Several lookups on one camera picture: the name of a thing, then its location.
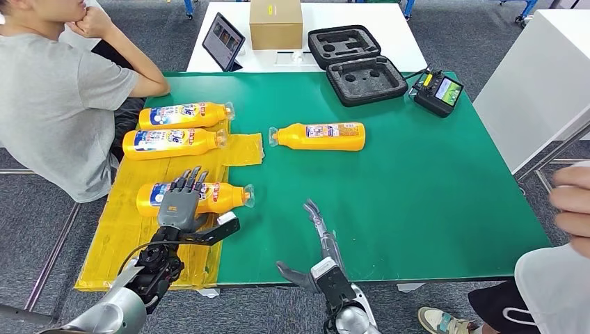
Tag person's hand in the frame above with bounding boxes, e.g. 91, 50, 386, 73
548, 164, 590, 259

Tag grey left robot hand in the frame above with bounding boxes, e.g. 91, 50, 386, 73
157, 166, 211, 234

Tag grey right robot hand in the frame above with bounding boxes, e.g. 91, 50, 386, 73
276, 199, 346, 295

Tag orange detergent bottle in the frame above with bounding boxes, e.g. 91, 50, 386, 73
269, 122, 367, 152
136, 181, 255, 218
122, 128, 228, 161
138, 102, 236, 132

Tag yellow plastic sheet mat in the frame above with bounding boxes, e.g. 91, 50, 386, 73
74, 120, 265, 292

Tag person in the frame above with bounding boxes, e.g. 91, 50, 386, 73
58, 0, 136, 71
417, 244, 590, 334
0, 0, 170, 204

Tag large white table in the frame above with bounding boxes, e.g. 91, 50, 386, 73
473, 9, 590, 175

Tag black foam-lined open case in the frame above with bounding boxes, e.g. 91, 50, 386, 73
307, 24, 409, 108

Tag black tablet on stand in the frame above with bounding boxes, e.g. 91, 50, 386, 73
202, 12, 246, 73

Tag black remote controller with screen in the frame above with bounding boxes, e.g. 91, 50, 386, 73
413, 67, 465, 119

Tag small white plastic piece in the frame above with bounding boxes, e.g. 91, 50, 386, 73
276, 50, 313, 65

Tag brown cardboard box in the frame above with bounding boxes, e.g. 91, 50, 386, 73
249, 0, 304, 51

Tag small white table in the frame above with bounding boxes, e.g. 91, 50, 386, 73
186, 2, 428, 73

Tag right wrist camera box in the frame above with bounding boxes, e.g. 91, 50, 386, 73
311, 257, 357, 309

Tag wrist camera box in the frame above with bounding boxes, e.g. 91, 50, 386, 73
311, 257, 357, 309
177, 211, 241, 246

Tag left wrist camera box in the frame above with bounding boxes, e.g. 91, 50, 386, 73
177, 211, 241, 246

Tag metal table leg frame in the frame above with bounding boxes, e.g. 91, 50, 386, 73
513, 120, 590, 195

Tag white cord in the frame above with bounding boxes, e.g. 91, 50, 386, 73
501, 304, 529, 329

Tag metal floor frame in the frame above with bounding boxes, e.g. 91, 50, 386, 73
0, 169, 84, 324

